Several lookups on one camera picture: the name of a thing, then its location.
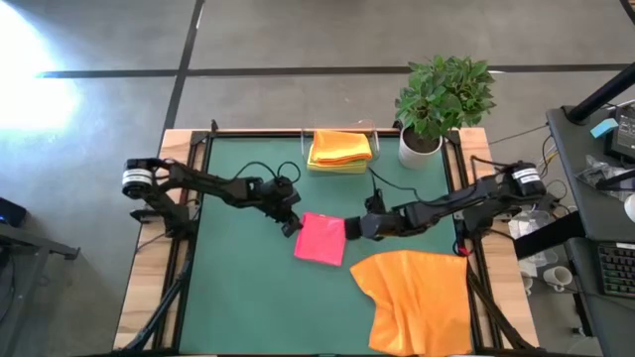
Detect orange microfiber towel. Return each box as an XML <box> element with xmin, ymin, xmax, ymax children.
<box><xmin>348</xmin><ymin>250</ymin><xmax>474</xmax><ymax>357</ymax></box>
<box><xmin>310</xmin><ymin>129</ymin><xmax>373</xmax><ymax>168</ymax></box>

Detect dark blue box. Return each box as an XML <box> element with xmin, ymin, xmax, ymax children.
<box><xmin>0</xmin><ymin>196</ymin><xmax>29</xmax><ymax>228</ymax></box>

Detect black keyboard coloured keys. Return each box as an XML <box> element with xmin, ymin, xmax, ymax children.
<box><xmin>596</xmin><ymin>241</ymin><xmax>635</xmax><ymax>299</ymax></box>

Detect green table mat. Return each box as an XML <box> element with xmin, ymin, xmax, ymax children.
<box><xmin>179</xmin><ymin>136</ymin><xmax>477</xmax><ymax>356</ymax></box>

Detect blue sticky pad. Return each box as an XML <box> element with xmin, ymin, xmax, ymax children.
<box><xmin>588</xmin><ymin>117</ymin><xmax>620</xmax><ymax>140</ymax></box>

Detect clear plastic bin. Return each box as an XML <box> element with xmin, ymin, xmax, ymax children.
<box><xmin>300</xmin><ymin>118</ymin><xmax>382</xmax><ymax>175</ymax></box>

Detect black aluminium table frame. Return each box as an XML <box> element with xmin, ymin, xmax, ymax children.
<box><xmin>111</xmin><ymin>118</ymin><xmax>547</xmax><ymax>357</ymax></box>

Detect green leafy plant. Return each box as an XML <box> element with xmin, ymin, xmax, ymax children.
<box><xmin>394</xmin><ymin>55</ymin><xmax>498</xmax><ymax>141</ymax></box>

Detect white crumpled bag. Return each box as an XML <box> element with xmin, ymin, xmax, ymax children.
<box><xmin>508</xmin><ymin>212</ymin><xmax>562</xmax><ymax>279</ymax></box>

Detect grey side desk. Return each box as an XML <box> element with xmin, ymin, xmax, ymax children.
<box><xmin>545</xmin><ymin>103</ymin><xmax>635</xmax><ymax>357</ymax></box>

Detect black desk device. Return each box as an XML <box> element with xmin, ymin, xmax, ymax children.
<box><xmin>608</xmin><ymin>104</ymin><xmax>635</xmax><ymax>161</ymax></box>

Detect black round pole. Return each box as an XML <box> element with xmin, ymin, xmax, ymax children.
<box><xmin>565</xmin><ymin>61</ymin><xmax>635</xmax><ymax>126</ymax></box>

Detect white mug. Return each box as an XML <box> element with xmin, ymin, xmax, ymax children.
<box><xmin>542</xmin><ymin>265</ymin><xmax>574</xmax><ymax>294</ymax></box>

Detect clear plastic bag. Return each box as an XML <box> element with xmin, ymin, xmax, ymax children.
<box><xmin>574</xmin><ymin>154</ymin><xmax>635</xmax><ymax>202</ymax></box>

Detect pink microfiber towel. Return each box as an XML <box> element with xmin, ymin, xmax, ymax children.
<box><xmin>293</xmin><ymin>211</ymin><xmax>347</xmax><ymax>268</ymax></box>

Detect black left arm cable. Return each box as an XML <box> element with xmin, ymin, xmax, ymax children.
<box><xmin>232</xmin><ymin>161</ymin><xmax>303</xmax><ymax>185</ymax></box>

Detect white plant pot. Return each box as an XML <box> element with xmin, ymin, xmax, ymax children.
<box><xmin>397</xmin><ymin>127</ymin><xmax>445</xmax><ymax>170</ymax></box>

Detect black flat bar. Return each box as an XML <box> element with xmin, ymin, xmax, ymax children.
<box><xmin>513</xmin><ymin>211</ymin><xmax>587</xmax><ymax>260</ymax></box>

